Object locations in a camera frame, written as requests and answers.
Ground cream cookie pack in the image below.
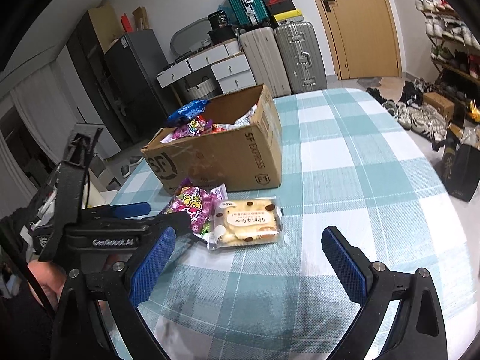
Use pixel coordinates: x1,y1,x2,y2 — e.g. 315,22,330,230
207,197,284,250

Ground plaid tablecloth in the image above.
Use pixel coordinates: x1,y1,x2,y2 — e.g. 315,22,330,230
108,87,475,360

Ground white drawer desk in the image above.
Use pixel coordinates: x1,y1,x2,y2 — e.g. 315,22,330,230
157,39,256,94

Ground woven laundry basket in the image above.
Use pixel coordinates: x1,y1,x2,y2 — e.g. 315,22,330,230
185,76,220,101

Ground silver suitcase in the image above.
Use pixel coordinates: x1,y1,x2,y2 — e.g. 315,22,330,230
274,21,327,94

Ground teal suitcase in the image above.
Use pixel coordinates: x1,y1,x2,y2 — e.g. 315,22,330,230
228,0,271,28

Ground blue snack bag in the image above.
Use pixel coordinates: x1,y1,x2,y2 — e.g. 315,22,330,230
165,99,210,128

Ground cardboard SF box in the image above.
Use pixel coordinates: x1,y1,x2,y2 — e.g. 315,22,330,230
142,85,282,194

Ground shoe rack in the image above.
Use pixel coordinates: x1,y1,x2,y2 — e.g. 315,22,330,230
415,0,479,102

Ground black gift bag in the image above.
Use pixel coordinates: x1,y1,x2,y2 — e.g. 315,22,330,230
436,128,479,203

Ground purple candy bag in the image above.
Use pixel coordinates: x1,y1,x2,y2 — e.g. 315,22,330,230
160,178,228,237
172,115,226,140

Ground beige suitcase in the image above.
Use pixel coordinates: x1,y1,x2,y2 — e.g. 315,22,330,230
238,27,292,98

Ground black refrigerator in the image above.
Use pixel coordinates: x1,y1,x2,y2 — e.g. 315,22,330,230
105,29,180,142

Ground wooden door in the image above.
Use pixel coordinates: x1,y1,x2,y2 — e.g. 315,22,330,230
315,0,402,80

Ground white silver snack bag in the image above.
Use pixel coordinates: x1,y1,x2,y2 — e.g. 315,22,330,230
233,104,257,128

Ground small cardboard box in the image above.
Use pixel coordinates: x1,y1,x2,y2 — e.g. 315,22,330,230
423,92,455,121

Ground left hand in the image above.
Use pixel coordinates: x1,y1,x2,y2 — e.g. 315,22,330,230
28,260,67,310

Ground stacked shoe boxes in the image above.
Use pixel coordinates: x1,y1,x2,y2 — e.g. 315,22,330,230
263,0,296,27

